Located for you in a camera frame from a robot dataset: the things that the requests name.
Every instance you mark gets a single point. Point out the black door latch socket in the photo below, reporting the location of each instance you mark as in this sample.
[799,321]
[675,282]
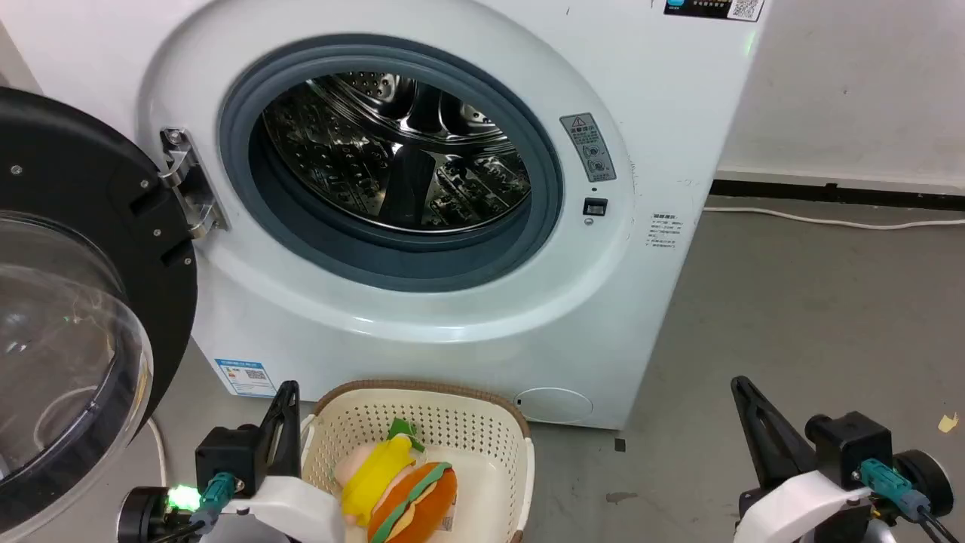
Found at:
[595,207]

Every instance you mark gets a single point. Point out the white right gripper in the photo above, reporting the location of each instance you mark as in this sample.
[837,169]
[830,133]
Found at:
[799,505]

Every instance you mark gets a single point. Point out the grey rubber door gasket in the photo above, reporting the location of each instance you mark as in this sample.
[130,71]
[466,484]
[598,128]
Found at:
[240,143]

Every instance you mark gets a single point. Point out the yellow plush toy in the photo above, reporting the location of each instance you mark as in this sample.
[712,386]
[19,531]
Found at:
[377,475]

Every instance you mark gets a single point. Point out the black baseboard strip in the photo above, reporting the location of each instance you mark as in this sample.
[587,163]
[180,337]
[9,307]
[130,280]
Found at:
[829,192]

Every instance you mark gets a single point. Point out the round white filter cover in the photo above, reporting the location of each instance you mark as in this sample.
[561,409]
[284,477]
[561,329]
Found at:
[554,405]

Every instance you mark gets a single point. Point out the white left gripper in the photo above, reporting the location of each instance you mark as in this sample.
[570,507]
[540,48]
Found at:
[294,505]

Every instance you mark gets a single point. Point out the white front-load washing machine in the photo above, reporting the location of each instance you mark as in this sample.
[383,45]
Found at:
[648,317]

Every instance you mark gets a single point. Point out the steel washer drum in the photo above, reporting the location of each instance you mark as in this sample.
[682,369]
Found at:
[354,158]

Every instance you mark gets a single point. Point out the black washer door, glass bowl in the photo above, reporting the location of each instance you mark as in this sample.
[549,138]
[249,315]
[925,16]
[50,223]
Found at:
[83,173]

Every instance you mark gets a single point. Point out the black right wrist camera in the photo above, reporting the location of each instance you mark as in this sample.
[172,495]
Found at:
[848,445]

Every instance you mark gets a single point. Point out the blue energy label sticker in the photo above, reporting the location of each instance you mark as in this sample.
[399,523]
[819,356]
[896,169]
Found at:
[245,377]

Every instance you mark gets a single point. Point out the cream perforated laundry basket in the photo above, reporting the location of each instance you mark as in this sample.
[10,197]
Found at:
[482,430]

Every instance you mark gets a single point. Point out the yellow paper scrap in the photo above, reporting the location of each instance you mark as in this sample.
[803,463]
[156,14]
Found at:
[948,423]

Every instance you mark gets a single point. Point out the grey warning sticker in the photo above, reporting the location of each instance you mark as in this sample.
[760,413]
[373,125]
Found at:
[588,147]

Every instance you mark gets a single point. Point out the hamburger plush toy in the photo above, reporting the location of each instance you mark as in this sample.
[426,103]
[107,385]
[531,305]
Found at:
[418,501]

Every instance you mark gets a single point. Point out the black QR code sticker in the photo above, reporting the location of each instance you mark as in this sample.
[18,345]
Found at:
[712,7]

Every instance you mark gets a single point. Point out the metal door hinge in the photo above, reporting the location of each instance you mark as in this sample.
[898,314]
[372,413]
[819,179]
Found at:
[188,188]

